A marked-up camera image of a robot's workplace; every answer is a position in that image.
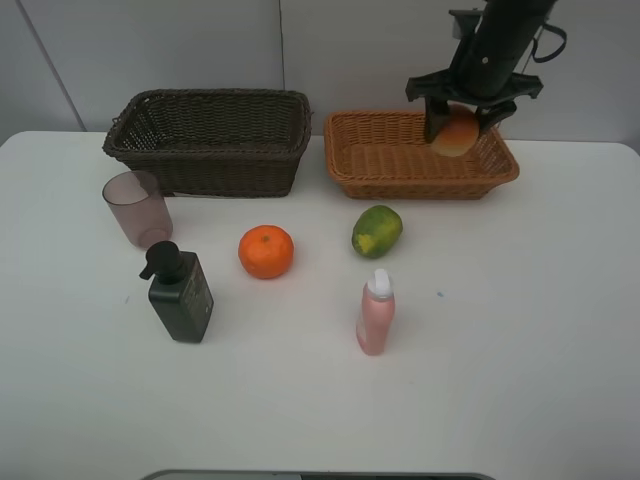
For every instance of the dark brown wicker basket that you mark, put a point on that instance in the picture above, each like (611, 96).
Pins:
(237, 143)

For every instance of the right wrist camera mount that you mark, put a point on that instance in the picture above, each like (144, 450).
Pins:
(465, 22)

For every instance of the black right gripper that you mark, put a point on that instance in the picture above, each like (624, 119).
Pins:
(494, 105)

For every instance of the purple translucent cup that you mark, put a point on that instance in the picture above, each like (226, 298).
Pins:
(135, 200)

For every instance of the green mango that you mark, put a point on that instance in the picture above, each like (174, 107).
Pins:
(376, 231)

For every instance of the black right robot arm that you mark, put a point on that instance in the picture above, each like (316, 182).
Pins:
(482, 72)

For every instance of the orange tangerine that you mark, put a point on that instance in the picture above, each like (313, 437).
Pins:
(266, 252)

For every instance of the round bread bun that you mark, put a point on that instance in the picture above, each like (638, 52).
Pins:
(459, 134)

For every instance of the black pump bottle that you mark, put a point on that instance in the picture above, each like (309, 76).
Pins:
(179, 292)

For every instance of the pink bottle white cap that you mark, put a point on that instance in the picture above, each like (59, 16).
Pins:
(376, 314)

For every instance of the light brown wicker basket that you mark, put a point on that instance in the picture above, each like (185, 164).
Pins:
(382, 155)

